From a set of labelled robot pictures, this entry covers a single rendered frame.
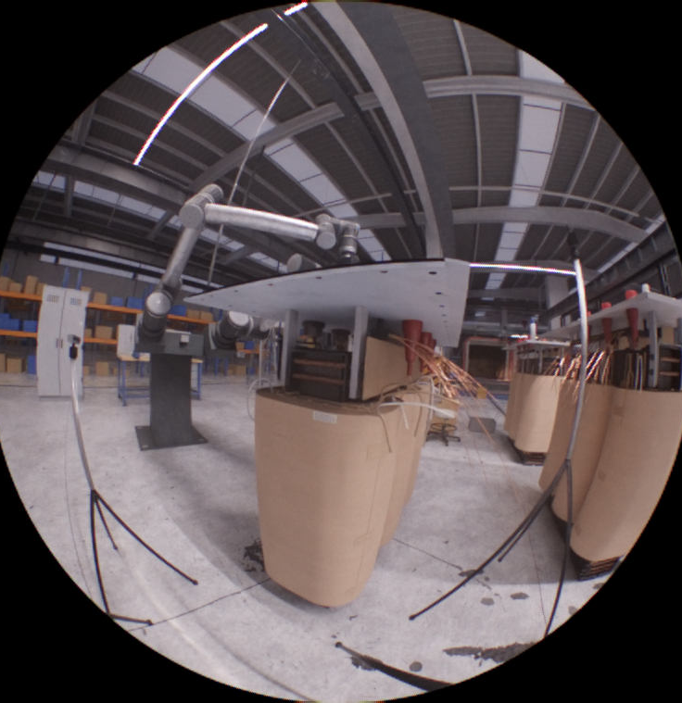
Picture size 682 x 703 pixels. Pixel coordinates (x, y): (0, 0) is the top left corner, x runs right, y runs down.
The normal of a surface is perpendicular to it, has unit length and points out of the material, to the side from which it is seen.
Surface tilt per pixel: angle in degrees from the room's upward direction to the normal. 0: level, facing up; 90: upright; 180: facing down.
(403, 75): 180
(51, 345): 90
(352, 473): 90
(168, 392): 90
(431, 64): 174
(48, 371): 90
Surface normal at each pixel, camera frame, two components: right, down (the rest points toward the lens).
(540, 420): -0.47, -0.05
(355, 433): 0.15, 0.00
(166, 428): 0.80, 0.05
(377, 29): -0.07, 1.00
